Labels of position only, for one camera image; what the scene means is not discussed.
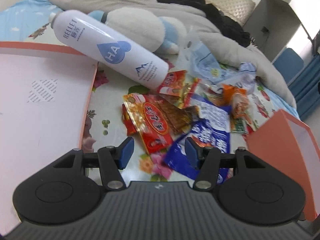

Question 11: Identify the light blue bed sheet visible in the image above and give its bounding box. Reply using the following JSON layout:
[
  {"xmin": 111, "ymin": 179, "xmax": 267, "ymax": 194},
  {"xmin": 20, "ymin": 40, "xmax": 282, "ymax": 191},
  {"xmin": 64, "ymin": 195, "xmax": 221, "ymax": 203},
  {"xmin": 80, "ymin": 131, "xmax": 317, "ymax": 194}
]
[{"xmin": 0, "ymin": 0, "xmax": 63, "ymax": 43}]

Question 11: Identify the red white snack packet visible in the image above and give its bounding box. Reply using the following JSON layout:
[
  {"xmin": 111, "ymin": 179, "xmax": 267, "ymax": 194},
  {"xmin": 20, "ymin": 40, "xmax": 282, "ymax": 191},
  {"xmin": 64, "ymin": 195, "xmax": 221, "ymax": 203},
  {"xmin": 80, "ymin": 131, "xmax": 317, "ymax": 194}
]
[{"xmin": 157, "ymin": 70, "xmax": 187, "ymax": 97}]

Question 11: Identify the orange cardboard box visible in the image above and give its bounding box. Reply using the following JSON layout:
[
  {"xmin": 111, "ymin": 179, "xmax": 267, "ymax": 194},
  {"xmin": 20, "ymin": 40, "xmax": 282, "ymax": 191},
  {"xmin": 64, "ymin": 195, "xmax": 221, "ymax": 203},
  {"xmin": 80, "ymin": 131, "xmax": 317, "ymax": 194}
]
[{"xmin": 246, "ymin": 109, "xmax": 320, "ymax": 222}]

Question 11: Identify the blue white snack packet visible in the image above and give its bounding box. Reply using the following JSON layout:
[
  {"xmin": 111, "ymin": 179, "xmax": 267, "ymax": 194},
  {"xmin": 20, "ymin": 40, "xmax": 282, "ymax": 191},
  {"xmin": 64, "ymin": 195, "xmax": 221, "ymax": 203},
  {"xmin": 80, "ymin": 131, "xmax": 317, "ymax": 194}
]
[{"xmin": 164, "ymin": 96, "xmax": 232, "ymax": 180}]

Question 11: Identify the dark brown snack packet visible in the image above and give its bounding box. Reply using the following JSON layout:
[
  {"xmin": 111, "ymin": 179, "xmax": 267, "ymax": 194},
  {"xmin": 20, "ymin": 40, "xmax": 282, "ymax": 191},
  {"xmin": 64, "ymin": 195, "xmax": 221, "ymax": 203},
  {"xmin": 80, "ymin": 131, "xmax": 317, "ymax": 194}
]
[{"xmin": 160, "ymin": 99, "xmax": 200, "ymax": 134}]

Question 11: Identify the cream quilted headboard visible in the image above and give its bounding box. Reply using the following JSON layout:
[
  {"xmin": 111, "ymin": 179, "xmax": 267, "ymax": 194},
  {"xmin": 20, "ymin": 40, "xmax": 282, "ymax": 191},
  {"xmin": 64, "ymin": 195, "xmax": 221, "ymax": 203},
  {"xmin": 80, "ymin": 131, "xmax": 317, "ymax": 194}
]
[{"xmin": 160, "ymin": 0, "xmax": 257, "ymax": 27}]

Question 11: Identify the blue curtain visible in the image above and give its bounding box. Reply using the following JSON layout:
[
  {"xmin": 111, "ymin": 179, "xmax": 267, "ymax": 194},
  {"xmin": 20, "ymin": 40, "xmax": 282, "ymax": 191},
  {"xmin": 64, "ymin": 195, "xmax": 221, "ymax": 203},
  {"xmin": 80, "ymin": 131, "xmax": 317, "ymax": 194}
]
[{"xmin": 289, "ymin": 55, "xmax": 320, "ymax": 123}]

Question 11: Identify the grey duvet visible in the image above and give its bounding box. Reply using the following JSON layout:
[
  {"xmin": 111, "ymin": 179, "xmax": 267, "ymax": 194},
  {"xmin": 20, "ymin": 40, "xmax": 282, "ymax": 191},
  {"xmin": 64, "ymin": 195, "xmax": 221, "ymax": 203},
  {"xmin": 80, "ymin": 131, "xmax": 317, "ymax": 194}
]
[{"xmin": 47, "ymin": 0, "xmax": 297, "ymax": 105}]

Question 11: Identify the small red snack packet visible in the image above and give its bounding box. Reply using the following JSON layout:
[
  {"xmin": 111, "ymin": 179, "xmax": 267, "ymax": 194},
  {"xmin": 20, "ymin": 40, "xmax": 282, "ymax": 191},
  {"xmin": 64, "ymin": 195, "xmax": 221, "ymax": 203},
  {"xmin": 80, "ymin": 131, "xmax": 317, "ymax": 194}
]
[{"xmin": 122, "ymin": 104, "xmax": 137, "ymax": 136}]

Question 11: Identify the white blue plush toy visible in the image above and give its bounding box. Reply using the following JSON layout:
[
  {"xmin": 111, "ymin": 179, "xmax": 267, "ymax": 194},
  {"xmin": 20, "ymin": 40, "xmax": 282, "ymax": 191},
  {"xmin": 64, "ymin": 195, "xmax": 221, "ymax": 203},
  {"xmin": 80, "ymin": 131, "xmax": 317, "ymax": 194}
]
[{"xmin": 87, "ymin": 6, "xmax": 188, "ymax": 55}]

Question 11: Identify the orange clear snack packet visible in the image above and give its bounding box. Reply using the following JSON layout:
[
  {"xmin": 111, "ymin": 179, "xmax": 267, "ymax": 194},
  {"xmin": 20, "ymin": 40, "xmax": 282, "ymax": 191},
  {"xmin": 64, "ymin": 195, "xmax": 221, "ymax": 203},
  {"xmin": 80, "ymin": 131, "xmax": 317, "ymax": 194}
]
[{"xmin": 185, "ymin": 77, "xmax": 202, "ymax": 105}]

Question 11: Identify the crumpled white blue plastic bag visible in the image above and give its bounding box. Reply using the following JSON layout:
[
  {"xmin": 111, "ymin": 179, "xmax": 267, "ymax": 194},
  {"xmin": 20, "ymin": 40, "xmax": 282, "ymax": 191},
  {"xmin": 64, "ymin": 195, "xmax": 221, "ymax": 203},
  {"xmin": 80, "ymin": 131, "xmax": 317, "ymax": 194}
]
[{"xmin": 210, "ymin": 62, "xmax": 258, "ymax": 95}]

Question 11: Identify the grey wardrobe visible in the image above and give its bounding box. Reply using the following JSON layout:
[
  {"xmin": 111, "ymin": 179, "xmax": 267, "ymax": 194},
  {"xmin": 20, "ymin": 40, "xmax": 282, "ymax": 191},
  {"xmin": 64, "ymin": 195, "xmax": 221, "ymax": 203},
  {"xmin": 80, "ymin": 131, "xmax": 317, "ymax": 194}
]
[{"xmin": 244, "ymin": 0, "xmax": 320, "ymax": 63}]

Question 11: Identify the green clear snack packet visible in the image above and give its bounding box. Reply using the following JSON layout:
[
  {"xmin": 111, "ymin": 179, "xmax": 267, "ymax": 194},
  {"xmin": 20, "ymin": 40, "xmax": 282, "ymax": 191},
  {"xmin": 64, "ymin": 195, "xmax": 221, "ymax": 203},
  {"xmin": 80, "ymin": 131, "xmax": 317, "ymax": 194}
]
[{"xmin": 230, "ymin": 117, "xmax": 250, "ymax": 134}]

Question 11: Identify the black charger with cable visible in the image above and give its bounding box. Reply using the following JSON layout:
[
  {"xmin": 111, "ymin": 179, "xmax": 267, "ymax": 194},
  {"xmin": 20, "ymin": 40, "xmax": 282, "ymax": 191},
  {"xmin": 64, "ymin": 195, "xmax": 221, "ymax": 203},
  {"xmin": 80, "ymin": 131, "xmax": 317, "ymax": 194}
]
[{"xmin": 261, "ymin": 26, "xmax": 270, "ymax": 48}]

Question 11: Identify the fruit printed bed sheet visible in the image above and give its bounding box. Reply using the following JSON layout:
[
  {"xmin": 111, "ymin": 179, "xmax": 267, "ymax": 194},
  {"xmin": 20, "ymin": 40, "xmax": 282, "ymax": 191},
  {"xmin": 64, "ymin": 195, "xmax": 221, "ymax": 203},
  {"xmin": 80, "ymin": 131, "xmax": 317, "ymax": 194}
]
[{"xmin": 25, "ymin": 22, "xmax": 298, "ymax": 183}]

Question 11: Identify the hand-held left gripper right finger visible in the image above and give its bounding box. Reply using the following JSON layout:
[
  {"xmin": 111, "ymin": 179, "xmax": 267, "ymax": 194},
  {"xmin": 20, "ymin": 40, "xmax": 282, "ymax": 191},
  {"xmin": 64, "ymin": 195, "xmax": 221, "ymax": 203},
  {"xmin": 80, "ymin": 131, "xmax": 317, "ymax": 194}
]
[{"xmin": 184, "ymin": 137, "xmax": 267, "ymax": 190}]

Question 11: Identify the shallow pink box lid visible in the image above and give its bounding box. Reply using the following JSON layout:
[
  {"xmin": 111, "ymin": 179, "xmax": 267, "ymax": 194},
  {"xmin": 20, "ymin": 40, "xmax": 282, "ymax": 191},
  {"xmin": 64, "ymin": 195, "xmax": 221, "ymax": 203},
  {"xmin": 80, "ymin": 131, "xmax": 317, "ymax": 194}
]
[{"xmin": 0, "ymin": 41, "xmax": 99, "ymax": 230}]

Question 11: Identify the blue chair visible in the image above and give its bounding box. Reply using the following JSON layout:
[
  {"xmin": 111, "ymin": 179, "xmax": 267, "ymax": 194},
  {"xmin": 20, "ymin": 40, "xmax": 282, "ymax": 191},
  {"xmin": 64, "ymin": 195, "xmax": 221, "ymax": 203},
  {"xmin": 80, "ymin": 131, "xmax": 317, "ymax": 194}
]
[{"xmin": 272, "ymin": 47, "xmax": 304, "ymax": 85}]

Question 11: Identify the white spray bottle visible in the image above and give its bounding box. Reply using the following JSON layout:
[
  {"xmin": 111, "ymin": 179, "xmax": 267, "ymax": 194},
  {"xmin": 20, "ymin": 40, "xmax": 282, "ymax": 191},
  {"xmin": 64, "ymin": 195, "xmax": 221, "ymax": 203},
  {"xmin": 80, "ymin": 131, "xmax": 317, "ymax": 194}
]
[{"xmin": 49, "ymin": 9, "xmax": 169, "ymax": 89}]

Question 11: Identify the clear light blue plastic bag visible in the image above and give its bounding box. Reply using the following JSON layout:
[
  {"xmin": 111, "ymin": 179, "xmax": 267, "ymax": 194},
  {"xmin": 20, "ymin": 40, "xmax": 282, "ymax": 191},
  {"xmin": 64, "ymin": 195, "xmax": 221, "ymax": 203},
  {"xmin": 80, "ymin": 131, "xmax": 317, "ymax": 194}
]
[{"xmin": 179, "ymin": 26, "xmax": 240, "ymax": 85}]

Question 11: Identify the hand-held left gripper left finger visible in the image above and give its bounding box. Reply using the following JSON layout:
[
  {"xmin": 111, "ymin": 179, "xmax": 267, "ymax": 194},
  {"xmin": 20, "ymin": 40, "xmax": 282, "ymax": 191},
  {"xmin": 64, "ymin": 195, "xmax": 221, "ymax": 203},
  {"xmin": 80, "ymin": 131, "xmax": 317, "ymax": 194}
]
[{"xmin": 54, "ymin": 137, "xmax": 135, "ymax": 190}]

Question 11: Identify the orange white snack packet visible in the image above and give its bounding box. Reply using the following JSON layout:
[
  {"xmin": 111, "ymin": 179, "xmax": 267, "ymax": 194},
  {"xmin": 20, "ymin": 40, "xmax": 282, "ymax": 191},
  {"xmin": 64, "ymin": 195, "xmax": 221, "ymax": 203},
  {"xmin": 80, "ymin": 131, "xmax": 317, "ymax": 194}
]
[{"xmin": 222, "ymin": 85, "xmax": 250, "ymax": 118}]

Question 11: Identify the large red snack packet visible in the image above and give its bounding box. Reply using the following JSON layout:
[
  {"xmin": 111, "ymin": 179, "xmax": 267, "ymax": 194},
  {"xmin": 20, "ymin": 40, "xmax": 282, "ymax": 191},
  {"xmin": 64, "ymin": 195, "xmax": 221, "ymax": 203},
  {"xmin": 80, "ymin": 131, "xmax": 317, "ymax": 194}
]
[{"xmin": 122, "ymin": 93, "xmax": 174, "ymax": 155}]

